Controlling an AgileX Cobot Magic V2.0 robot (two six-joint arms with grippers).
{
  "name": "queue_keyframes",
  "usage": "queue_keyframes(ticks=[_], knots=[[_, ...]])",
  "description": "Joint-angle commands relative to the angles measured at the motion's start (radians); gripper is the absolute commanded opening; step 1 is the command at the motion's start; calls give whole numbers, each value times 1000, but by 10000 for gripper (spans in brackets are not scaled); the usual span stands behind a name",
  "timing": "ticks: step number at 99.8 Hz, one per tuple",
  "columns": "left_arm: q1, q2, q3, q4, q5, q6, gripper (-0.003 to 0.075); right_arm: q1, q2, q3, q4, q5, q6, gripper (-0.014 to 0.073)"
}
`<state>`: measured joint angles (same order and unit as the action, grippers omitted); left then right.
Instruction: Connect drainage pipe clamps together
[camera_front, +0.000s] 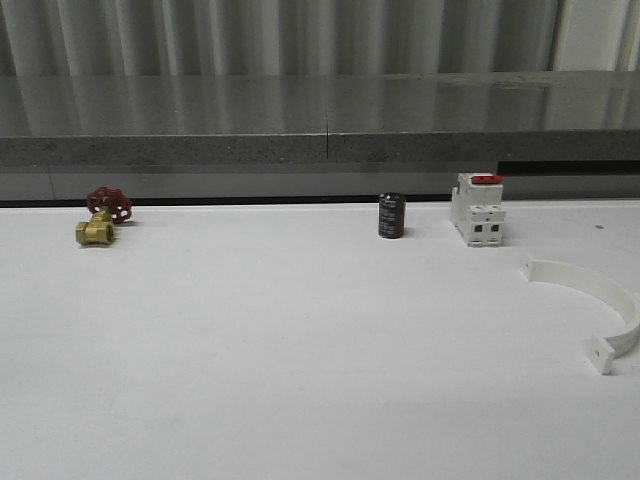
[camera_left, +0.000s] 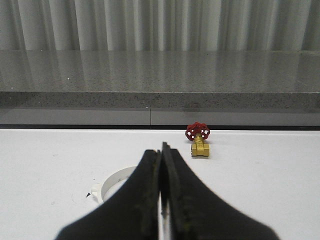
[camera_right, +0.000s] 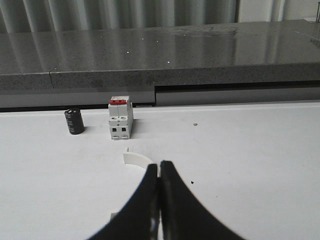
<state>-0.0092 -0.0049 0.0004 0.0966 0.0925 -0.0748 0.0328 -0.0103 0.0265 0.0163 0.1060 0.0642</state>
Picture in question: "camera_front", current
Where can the white half pipe clamp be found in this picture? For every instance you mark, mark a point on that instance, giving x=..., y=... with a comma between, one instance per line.
x=601, y=350

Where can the black cylindrical capacitor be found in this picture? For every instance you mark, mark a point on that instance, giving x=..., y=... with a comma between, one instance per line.
x=391, y=215

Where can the grey stone counter ledge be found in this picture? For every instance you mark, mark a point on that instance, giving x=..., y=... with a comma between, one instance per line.
x=177, y=139

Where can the brass valve red handwheel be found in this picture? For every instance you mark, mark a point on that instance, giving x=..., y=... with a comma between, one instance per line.
x=109, y=207

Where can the white pleated curtain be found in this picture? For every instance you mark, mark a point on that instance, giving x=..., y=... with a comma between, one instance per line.
x=75, y=38

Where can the white circuit breaker red switch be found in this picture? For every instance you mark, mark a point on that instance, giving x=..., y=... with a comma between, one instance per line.
x=476, y=210

